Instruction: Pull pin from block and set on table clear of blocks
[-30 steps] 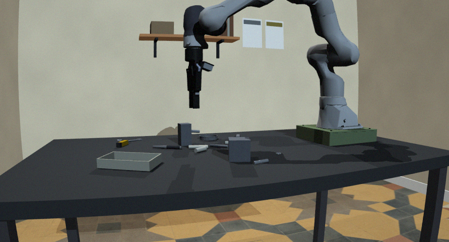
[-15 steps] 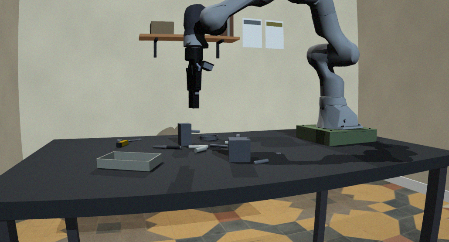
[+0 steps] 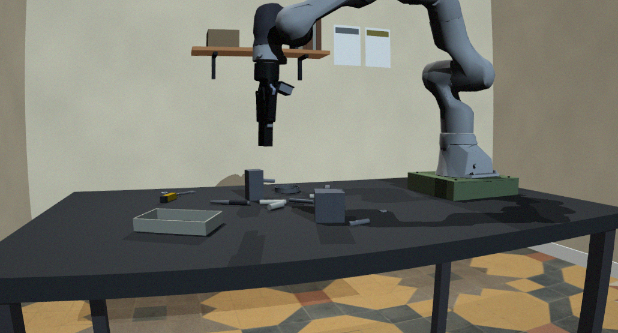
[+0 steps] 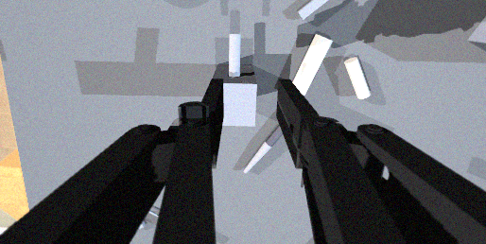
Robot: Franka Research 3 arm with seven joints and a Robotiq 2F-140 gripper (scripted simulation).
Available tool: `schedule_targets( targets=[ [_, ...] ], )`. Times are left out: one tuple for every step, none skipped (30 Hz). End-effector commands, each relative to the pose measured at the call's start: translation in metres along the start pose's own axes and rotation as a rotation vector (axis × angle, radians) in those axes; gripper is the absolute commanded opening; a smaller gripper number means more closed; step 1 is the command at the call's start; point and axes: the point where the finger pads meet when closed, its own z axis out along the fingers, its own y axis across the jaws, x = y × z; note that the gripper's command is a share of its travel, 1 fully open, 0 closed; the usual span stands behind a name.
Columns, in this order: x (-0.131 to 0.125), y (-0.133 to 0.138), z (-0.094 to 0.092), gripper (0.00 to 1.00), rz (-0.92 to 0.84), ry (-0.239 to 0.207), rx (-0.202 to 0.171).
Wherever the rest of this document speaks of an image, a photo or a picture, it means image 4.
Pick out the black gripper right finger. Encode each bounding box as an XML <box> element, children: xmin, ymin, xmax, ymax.
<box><xmin>276</xmin><ymin>79</ymin><xmax>486</xmax><ymax>244</ymax></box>

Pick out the dark grey block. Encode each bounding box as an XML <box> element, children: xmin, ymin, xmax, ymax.
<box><xmin>467</xmin><ymin>17</ymin><xmax>486</xmax><ymax>51</ymax></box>

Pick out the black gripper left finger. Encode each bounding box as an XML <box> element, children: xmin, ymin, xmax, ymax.
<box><xmin>0</xmin><ymin>78</ymin><xmax>224</xmax><ymax>244</ymax></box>

